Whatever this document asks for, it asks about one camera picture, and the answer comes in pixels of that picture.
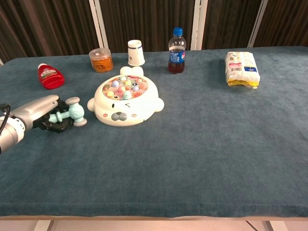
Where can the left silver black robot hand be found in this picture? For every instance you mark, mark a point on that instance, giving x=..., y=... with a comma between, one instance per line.
x=36, y=110

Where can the light blue toy hammer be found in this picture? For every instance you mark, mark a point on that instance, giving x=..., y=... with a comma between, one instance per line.
x=75, y=111

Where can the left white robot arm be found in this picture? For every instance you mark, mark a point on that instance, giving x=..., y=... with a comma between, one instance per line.
x=10, y=131

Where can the white seal whack-a-mole toy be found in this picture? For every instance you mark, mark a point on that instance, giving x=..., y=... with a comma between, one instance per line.
x=125, y=108

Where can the red ketchup bottle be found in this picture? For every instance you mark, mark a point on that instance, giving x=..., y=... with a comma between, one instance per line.
x=51, y=78

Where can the clear jar orange contents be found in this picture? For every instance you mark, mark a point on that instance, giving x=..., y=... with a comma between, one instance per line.
x=101, y=61

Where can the dark brown slatted panel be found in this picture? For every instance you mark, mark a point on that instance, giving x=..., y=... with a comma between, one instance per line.
x=48, y=26
x=149, y=21
x=286, y=24
x=228, y=24

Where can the white paper cup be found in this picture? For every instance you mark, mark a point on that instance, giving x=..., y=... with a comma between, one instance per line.
x=136, y=54

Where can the cola bottle blue cap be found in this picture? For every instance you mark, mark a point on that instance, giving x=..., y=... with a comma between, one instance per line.
x=176, y=57

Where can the blue table cloth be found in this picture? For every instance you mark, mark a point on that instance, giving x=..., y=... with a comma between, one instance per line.
x=180, y=156

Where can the white yellow snack package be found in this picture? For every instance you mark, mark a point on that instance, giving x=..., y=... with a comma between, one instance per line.
x=243, y=69

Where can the white partition post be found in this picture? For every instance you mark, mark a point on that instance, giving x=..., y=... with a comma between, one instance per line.
x=257, y=24
x=199, y=24
x=98, y=26

